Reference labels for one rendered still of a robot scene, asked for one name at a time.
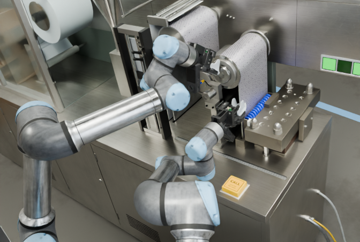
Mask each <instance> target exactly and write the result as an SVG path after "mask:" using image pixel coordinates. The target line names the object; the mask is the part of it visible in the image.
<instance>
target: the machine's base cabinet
mask: <svg viewBox="0 0 360 242"><path fill-rule="evenodd" d="M17 111H18V109H16V108H14V107H12V106H10V105H8V104H6V103H4V102H1V101H0V153H1V154H2V155H4V156H5V157H7V158H8V159H10V160H12V161H13V162H15V163H16V164H18V165H20V166H21V167H23V153H21V152H20V151H19V150H18V143H17V125H16V121H15V118H16V113H17ZM331 126H332V123H331V124H330V126H329V127H328V129H327V130H326V132H325V133H324V135H323V136H322V138H321V139H320V141H319V142H318V144H317V145H316V147H315V149H314V150H313V152H312V153H311V155H310V156H309V158H308V160H307V161H306V162H305V164H304V165H303V167H302V169H301V170H300V172H299V173H298V175H297V176H296V178H295V180H294V181H293V183H292V184H291V185H290V187H289V189H288V190H287V192H286V193H285V195H284V196H283V198H282V200H281V201H280V203H279V204H278V206H277V207H276V209H275V210H274V212H273V213H272V215H271V216H270V218H269V220H268V221H267V223H264V222H261V221H259V220H257V219H255V218H253V217H251V216H248V215H246V214H244V213H241V212H240V211H238V210H236V209H233V208H231V207H229V206H226V205H224V204H222V203H220V202H218V201H217V205H218V209H219V216H220V224H219V225H218V226H214V234H213V235H212V236H211V237H210V239H209V242H314V241H315V239H316V237H317V235H318V233H319V231H320V230H319V229H318V228H317V227H315V226H314V225H313V224H311V223H310V222H306V221H305V218H306V216H307V215H308V216H310V218H311V217H314V219H315V220H316V221H318V222H319V223H321V224H322V220H323V208H324V197H323V196H321V195H318V194H316V192H317V190H321V191H320V192H321V193H322V194H324V195H325V187H326V176H327V165H328V154H329V143H330V137H331ZM152 174H153V171H151V170H148V169H146V168H144V167H142V166H140V165H138V164H135V163H133V162H131V161H129V160H127V159H125V158H123V157H120V156H118V155H116V154H114V153H112V152H110V151H107V150H105V149H103V148H101V147H99V146H97V145H95V144H92V143H88V144H86V145H84V146H82V147H81V149H80V151H79V152H77V153H75V154H73V155H70V156H67V157H64V158H61V159H58V160H53V161H52V179H51V185H52V186H53V187H55V188H57V189H58V190H60V191H62V192H63V193H65V194H66V195H68V196H70V197H71V198H73V199H75V200H76V201H78V202H79V203H81V204H82V205H84V206H86V207H87V208H89V209H90V210H92V211H94V212H95V213H97V214H99V215H100V216H102V217H103V218H105V219H107V220H108V221H110V222H112V223H113V224H115V225H116V226H118V227H119V228H121V229H123V230H124V231H126V232H128V233H129V234H131V235H133V236H134V237H136V238H137V239H139V240H141V241H142V242H176V239H175V237H174V236H173V235H172V234H171V233H170V226H158V225H154V224H151V223H148V222H147V221H146V220H144V219H143V218H142V217H141V216H140V215H139V214H138V213H137V211H136V209H135V206H134V202H133V197H134V193H135V190H136V188H137V187H138V186H139V184H140V183H141V182H143V181H144V180H146V179H148V178H149V177H150V176H151V175H152Z"/></svg>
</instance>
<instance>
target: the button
mask: <svg viewBox="0 0 360 242"><path fill-rule="evenodd" d="M246 186H247V182H246V181H244V180H241V179H239V178H236V177H234V176H230V177H229V179H228V180H227V181H226V182H225V183H224V185H223V186H222V191H224V192H226V193H229V194H231V195H233V196H235V197H239V196H240V194H241V193H242V192H243V190H244V189H245V188H246Z"/></svg>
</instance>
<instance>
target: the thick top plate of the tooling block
mask: <svg viewBox="0 0 360 242"><path fill-rule="evenodd" d="M285 86H286V84H284V85H283V86H282V87H281V89H280V90H279V91H278V92H277V93H278V94H279V97H278V99H277V100H276V101H275V102H274V103H273V104H272V105H271V107H270V108H267V107H264V108H263V109H262V110H261V111H260V112H259V113H258V114H257V115H256V116H255V118H256V119H257V120H258V123H259V128H258V129H257V130H252V129H250V126H247V127H246V128H245V129H244V131H245V140H246V141H249V142H252V143H255V144H258V145H261V146H264V147H267V148H270V149H273V150H276V151H279V152H282V151H283V150H284V148H285V147H286V145H287V144H288V143H289V141H290V140H291V139H292V137H293V136H294V135H295V133H296V132H297V131H298V129H299V119H300V118H301V117H302V115H303V114H304V113H305V111H306V110H307V108H308V107H312V108H314V107H315V106H316V105H317V103H318V102H319V101H320V90H321V89H319V88H314V93H312V94H307V93H306V92H305V90H306V86H304V85H299V84H295V83H293V88H292V89H286V88H285ZM275 123H280V124H281V127H282V134H281V135H275V134H273V128H274V124H275Z"/></svg>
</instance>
